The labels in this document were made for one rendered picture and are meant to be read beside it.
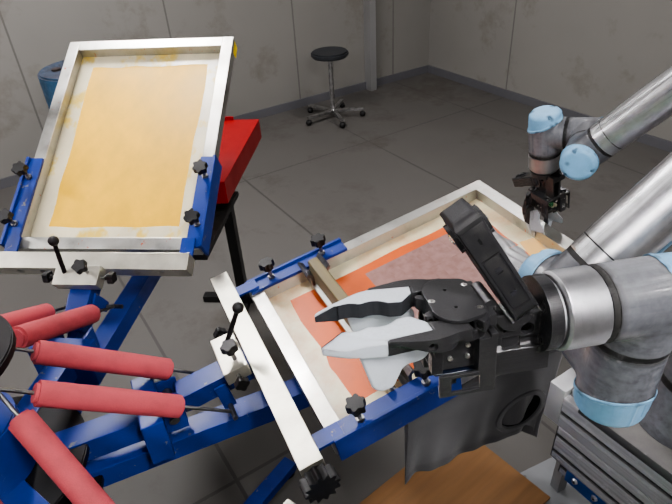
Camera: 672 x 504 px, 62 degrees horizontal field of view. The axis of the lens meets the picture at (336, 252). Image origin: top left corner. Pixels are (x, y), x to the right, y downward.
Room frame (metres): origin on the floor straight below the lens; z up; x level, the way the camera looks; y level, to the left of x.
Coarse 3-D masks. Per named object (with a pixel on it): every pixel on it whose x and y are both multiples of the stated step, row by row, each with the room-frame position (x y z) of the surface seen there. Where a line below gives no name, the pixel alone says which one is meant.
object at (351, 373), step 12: (468, 276) 1.18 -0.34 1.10; (480, 276) 1.17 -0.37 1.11; (336, 360) 0.98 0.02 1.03; (348, 360) 0.97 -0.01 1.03; (360, 360) 0.97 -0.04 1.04; (336, 372) 0.94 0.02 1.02; (348, 372) 0.94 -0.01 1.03; (360, 372) 0.93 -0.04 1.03; (348, 384) 0.90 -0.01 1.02; (360, 384) 0.90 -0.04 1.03
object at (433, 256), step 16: (416, 240) 1.38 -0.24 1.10; (432, 240) 1.36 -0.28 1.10; (448, 240) 1.34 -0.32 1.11; (384, 256) 1.33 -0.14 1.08; (400, 256) 1.32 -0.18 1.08; (416, 256) 1.30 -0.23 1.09; (432, 256) 1.29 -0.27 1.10; (448, 256) 1.28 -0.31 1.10; (464, 256) 1.26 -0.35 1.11; (352, 272) 1.29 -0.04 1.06; (368, 272) 1.28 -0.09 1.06; (384, 272) 1.26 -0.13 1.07; (400, 272) 1.25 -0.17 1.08; (416, 272) 1.24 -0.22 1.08; (432, 272) 1.22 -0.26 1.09; (448, 272) 1.21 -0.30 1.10; (464, 272) 1.20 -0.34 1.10; (352, 288) 1.22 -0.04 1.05; (304, 304) 1.20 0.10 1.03; (320, 304) 1.19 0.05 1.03; (304, 320) 1.14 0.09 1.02; (320, 336) 1.07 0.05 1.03
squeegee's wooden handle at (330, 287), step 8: (312, 264) 1.22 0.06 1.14; (320, 264) 1.22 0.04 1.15; (312, 272) 1.23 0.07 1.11; (320, 272) 1.18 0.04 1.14; (328, 272) 1.18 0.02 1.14; (320, 280) 1.17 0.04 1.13; (328, 280) 1.15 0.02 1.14; (320, 288) 1.20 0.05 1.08; (328, 288) 1.12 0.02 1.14; (336, 288) 1.11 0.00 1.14; (328, 296) 1.14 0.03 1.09; (336, 296) 1.08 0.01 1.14; (344, 296) 1.08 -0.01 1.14; (344, 320) 1.07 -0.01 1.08
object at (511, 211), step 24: (456, 192) 1.52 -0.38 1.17; (480, 192) 1.50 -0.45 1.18; (408, 216) 1.45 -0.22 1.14; (432, 216) 1.46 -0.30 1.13; (504, 216) 1.40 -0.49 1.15; (360, 240) 1.38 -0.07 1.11; (384, 240) 1.39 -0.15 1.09; (552, 240) 1.21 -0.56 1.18; (336, 264) 1.33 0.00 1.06; (288, 288) 1.27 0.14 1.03; (264, 312) 1.16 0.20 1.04; (288, 336) 1.05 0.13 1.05; (288, 360) 0.98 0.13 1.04; (312, 384) 0.89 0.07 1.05; (312, 408) 0.83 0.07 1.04
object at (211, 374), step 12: (204, 372) 0.94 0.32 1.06; (216, 372) 0.93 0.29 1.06; (252, 372) 0.94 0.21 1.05; (180, 384) 0.91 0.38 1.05; (192, 384) 0.91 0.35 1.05; (204, 384) 0.90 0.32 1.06; (216, 384) 0.90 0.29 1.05; (192, 396) 0.88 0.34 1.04; (204, 396) 0.89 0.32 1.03; (216, 396) 0.90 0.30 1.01
